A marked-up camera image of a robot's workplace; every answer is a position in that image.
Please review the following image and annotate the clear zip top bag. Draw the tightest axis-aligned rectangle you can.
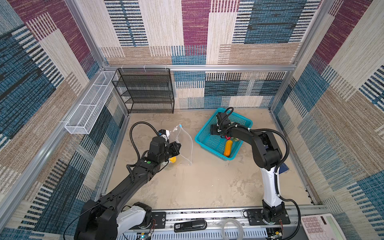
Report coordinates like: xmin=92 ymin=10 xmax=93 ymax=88
xmin=169 ymin=124 xmax=193 ymax=166

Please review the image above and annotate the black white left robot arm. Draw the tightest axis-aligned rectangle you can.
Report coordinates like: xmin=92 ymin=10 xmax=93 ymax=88
xmin=74 ymin=136 xmax=182 ymax=240

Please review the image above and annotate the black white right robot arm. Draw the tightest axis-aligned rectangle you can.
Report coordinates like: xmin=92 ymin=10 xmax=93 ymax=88
xmin=211 ymin=110 xmax=289 ymax=225

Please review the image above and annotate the orange yellow toy mango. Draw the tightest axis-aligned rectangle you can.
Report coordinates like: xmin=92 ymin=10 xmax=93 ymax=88
xmin=223 ymin=140 xmax=233 ymax=158

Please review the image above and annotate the teal plastic basket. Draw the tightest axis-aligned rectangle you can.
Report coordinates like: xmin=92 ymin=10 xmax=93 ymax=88
xmin=194 ymin=107 xmax=253 ymax=161

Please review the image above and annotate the blue booklet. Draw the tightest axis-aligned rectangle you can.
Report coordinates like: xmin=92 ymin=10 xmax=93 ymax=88
xmin=278 ymin=163 xmax=289 ymax=175

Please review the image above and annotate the black remote device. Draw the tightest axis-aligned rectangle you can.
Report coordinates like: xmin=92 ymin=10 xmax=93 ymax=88
xmin=174 ymin=219 xmax=208 ymax=233

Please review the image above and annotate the clear tube coil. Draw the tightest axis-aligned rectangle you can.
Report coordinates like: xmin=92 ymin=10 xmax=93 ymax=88
xmin=221 ymin=218 xmax=244 ymax=240

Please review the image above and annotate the white calculator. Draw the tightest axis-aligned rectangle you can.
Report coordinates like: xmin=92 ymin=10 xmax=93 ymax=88
xmin=301 ymin=214 xmax=346 ymax=240

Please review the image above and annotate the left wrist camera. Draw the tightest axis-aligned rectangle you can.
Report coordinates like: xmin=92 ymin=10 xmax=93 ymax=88
xmin=158 ymin=129 xmax=170 ymax=142

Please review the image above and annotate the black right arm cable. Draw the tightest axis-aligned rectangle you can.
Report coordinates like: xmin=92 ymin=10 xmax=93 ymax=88
xmin=248 ymin=128 xmax=290 ymax=169

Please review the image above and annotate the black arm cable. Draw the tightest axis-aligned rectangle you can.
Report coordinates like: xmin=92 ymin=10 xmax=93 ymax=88
xmin=129 ymin=121 xmax=160 ymax=160
xmin=248 ymin=128 xmax=290 ymax=169

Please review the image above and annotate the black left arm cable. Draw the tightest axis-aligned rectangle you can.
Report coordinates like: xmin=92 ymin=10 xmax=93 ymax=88
xmin=129 ymin=121 xmax=160 ymax=160

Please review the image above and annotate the black wire mesh shelf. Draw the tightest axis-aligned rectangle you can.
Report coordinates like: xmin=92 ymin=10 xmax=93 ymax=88
xmin=112 ymin=68 xmax=175 ymax=114

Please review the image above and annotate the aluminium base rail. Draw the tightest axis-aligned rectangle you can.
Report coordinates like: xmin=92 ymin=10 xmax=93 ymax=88
xmin=116 ymin=204 xmax=329 ymax=240

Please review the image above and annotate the white wire mesh tray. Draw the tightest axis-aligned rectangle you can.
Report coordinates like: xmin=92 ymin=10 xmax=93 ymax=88
xmin=65 ymin=71 xmax=115 ymax=135

